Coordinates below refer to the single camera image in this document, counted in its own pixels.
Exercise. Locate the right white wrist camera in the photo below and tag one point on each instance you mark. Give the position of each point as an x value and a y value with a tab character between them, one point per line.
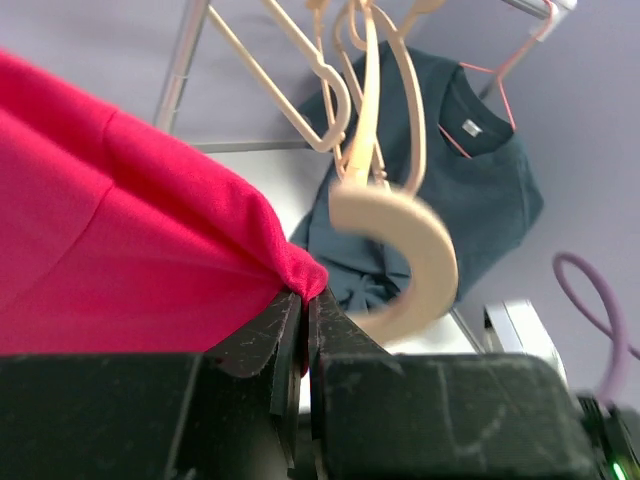
515	327

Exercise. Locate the beige looped wooden hanger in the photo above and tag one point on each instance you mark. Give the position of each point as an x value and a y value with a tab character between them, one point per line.
396	39

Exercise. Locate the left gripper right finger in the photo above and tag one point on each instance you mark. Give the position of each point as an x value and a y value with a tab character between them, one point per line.
375	415

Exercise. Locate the pink wire hanger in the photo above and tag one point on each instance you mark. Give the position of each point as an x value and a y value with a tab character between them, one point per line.
549	16

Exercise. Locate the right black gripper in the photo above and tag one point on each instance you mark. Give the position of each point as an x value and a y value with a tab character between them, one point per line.
614	436

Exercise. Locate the dark teal t shirt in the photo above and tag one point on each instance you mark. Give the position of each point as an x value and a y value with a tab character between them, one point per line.
478	180

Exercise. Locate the wide beige wooden hanger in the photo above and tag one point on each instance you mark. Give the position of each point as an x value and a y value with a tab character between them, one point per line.
404	222

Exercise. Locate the thin beige plastic hanger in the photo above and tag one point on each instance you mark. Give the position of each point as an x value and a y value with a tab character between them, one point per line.
267	58

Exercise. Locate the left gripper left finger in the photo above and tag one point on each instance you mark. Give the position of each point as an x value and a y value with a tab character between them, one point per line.
228	413

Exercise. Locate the slim beige wooden hanger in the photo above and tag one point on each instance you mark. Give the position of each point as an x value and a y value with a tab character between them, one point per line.
361	158

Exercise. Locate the red t shirt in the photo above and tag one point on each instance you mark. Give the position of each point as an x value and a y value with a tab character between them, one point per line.
116	237

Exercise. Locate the white clothes rack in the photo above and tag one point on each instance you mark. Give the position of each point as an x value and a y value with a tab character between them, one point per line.
177	75

